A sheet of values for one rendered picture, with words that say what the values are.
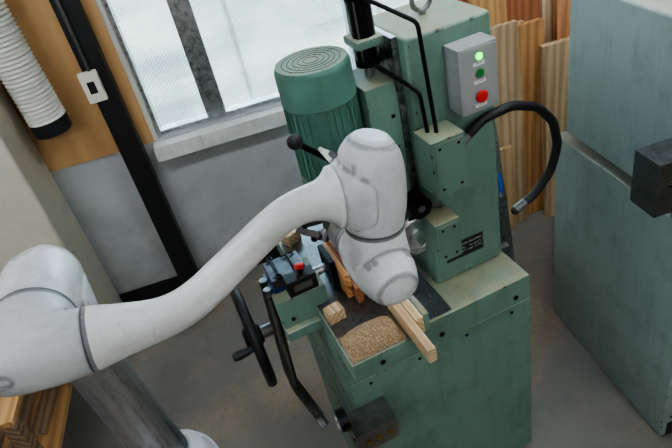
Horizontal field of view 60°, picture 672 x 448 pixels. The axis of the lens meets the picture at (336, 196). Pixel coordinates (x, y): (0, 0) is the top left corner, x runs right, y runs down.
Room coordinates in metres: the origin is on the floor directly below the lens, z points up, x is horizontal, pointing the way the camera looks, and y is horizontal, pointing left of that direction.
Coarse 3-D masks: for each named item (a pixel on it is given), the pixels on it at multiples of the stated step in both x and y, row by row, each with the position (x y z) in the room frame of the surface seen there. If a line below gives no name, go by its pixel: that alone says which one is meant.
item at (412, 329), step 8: (400, 304) 1.01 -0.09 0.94; (392, 312) 1.02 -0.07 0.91; (400, 312) 0.99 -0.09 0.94; (400, 320) 0.98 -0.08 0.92; (408, 320) 0.96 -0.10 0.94; (408, 328) 0.94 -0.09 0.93; (416, 328) 0.93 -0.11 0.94; (416, 336) 0.90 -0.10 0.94; (424, 336) 0.90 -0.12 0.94; (416, 344) 0.91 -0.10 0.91; (424, 344) 0.88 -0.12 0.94; (432, 344) 0.87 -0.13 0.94; (424, 352) 0.87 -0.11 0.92; (432, 352) 0.86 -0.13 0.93; (432, 360) 0.86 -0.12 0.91
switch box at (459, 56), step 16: (480, 32) 1.24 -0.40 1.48; (448, 48) 1.19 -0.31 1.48; (464, 48) 1.17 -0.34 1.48; (480, 48) 1.17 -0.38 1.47; (496, 48) 1.19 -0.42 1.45; (448, 64) 1.20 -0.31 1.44; (464, 64) 1.16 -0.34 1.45; (496, 64) 1.19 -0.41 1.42; (448, 80) 1.20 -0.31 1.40; (464, 80) 1.16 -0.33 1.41; (496, 80) 1.18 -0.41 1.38; (448, 96) 1.21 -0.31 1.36; (464, 96) 1.16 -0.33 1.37; (496, 96) 1.18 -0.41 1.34; (464, 112) 1.16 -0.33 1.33
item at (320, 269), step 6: (318, 246) 1.24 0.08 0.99; (324, 252) 1.21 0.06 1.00; (324, 258) 1.20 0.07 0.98; (330, 258) 1.18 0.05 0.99; (324, 264) 1.20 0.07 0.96; (330, 264) 1.16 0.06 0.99; (318, 270) 1.19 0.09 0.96; (324, 270) 1.19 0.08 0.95; (330, 270) 1.17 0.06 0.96; (336, 270) 1.16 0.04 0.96; (330, 276) 1.19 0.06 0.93; (336, 276) 1.16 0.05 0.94; (336, 282) 1.16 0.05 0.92
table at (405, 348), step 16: (320, 224) 1.47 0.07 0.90; (304, 240) 1.41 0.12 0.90; (336, 288) 1.17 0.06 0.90; (352, 304) 1.09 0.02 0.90; (368, 304) 1.08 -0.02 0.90; (304, 320) 1.11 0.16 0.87; (320, 320) 1.10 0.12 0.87; (352, 320) 1.04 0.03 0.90; (368, 320) 1.03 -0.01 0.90; (288, 336) 1.07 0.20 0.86; (336, 336) 1.00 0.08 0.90; (384, 352) 0.92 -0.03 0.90; (400, 352) 0.93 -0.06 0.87; (416, 352) 0.94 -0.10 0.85; (352, 368) 0.90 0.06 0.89; (368, 368) 0.91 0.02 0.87; (384, 368) 0.92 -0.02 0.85
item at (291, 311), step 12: (264, 276) 1.21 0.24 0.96; (324, 288) 1.13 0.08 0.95; (276, 300) 1.11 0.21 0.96; (288, 300) 1.10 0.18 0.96; (300, 300) 1.11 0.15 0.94; (312, 300) 1.12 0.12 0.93; (324, 300) 1.12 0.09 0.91; (288, 312) 1.10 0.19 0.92; (300, 312) 1.10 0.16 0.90; (312, 312) 1.11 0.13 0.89; (288, 324) 1.09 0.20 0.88
